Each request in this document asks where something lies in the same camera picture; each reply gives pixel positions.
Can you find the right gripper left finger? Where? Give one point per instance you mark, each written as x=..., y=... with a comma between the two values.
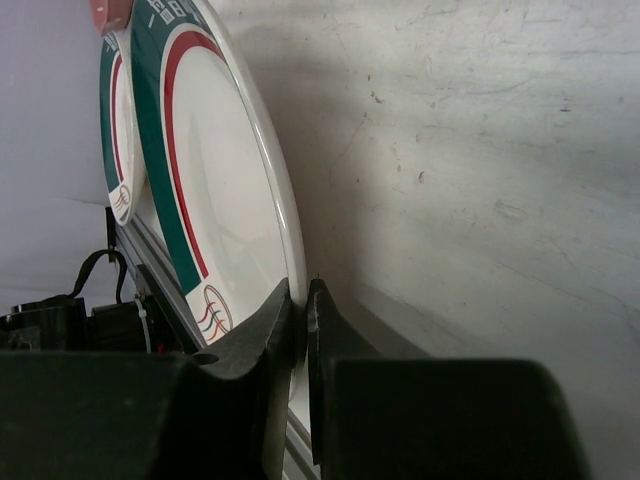
x=89, y=415

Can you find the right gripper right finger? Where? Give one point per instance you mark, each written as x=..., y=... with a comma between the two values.
x=377, y=417

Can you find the round plate teal red rim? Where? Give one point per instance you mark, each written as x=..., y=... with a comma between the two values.
x=218, y=178

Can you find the pink dotted scalloped plate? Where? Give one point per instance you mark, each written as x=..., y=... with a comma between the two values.
x=110, y=15

